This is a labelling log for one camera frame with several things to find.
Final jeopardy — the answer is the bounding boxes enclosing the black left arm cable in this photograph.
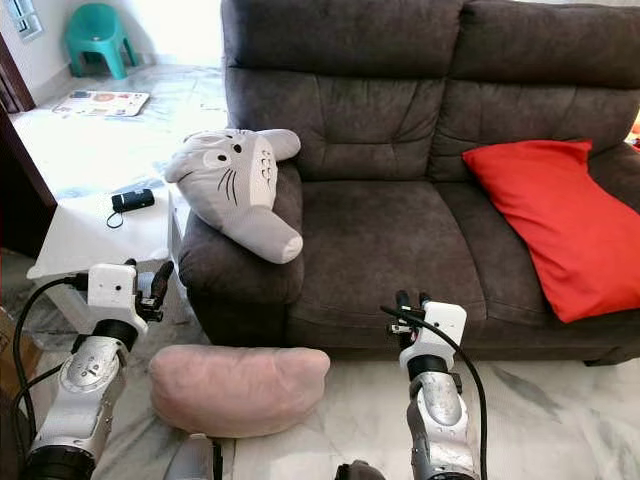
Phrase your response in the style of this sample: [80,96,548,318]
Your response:
[10,276,91,471]

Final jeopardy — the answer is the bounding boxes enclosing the teal plastic stool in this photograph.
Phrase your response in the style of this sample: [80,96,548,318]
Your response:
[63,3,139,81]

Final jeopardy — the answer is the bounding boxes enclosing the black device with cord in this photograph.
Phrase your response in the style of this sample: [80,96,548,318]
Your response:
[105,188,156,229]

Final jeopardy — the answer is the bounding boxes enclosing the dark wooden door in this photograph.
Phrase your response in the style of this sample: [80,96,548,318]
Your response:
[0,40,58,259]

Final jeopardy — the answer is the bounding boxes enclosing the pink cat face pillow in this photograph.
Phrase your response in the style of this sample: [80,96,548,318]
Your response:
[148,345,331,439]

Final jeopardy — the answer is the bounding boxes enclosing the red pillow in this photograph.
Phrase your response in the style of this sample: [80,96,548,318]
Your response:
[462,139,640,324]

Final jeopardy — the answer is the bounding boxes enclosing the white side table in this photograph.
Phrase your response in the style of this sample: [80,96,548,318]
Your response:
[27,188,191,331]

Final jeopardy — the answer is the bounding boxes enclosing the dark robot right leg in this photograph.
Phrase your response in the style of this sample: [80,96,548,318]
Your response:
[335,460,386,480]

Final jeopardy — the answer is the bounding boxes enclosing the printed children's play board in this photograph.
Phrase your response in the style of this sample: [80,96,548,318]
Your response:
[52,90,151,118]

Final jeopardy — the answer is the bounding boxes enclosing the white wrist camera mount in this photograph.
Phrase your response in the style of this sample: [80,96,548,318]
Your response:
[403,301,468,373]
[87,262,151,326]

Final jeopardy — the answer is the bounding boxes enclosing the white framed window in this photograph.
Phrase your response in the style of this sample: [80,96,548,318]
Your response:
[5,0,41,41]

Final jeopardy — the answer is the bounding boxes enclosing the grey robot left leg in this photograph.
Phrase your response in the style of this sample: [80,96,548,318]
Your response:
[165,433,221,480]

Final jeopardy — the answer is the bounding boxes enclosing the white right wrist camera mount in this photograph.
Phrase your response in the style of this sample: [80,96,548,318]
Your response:
[403,301,468,373]

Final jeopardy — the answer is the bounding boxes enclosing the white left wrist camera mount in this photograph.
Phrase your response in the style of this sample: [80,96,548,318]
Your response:
[87,262,151,326]

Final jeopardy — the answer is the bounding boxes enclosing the grey cartoon plush pillow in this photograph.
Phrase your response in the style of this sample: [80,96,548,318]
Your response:
[164,128,303,265]

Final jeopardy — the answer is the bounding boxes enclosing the brown cardboard box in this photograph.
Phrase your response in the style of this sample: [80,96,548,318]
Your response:
[0,335,43,401]

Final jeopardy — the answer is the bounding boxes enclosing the dark brown fabric sofa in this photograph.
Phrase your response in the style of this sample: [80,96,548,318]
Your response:
[178,0,640,366]

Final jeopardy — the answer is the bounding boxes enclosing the dark brown armchair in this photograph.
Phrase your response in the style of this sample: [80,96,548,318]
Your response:
[0,400,26,480]

